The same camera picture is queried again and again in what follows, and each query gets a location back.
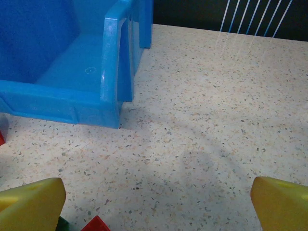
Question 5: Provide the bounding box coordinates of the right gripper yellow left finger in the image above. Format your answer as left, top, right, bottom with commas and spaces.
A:
0, 177, 67, 231

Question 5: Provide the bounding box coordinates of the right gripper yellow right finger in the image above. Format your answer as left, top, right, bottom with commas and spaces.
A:
250, 176, 308, 231

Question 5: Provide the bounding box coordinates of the green lego brick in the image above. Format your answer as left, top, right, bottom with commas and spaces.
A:
57, 216, 71, 231

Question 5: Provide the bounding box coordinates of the blue plastic bin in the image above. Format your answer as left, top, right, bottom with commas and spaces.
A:
0, 0, 154, 130

